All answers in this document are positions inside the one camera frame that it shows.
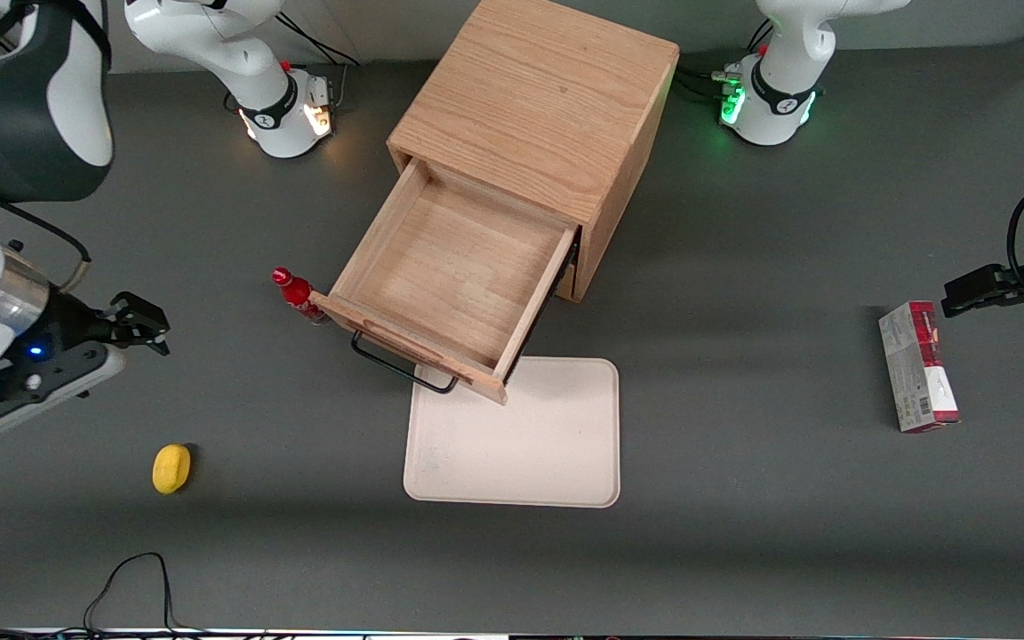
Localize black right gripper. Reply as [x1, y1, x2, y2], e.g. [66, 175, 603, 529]
[0, 289, 172, 403]

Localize black metal drawer handle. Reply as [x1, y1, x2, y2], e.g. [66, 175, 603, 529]
[350, 329, 460, 396]

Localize oak wooden drawer cabinet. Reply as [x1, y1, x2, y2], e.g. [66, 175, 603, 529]
[387, 0, 681, 305]

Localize red plaid carton box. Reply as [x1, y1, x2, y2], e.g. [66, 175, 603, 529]
[877, 300, 963, 435]

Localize yellow lemon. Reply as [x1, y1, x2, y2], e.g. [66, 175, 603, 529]
[152, 444, 193, 496]

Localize red cola bottle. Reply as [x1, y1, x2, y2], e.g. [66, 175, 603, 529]
[271, 266, 330, 326]

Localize dark grey table mat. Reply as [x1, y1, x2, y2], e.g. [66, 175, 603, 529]
[0, 34, 1024, 636]

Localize cream rectangular tray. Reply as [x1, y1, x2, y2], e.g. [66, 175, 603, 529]
[402, 356, 622, 509]

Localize black arm hose cable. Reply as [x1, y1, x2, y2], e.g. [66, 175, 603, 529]
[0, 164, 93, 294]

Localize black looped floor cable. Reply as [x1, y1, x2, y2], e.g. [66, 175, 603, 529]
[83, 552, 180, 636]

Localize black arm base cables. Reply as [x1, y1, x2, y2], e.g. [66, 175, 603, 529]
[279, 12, 364, 70]
[672, 18, 772, 100]

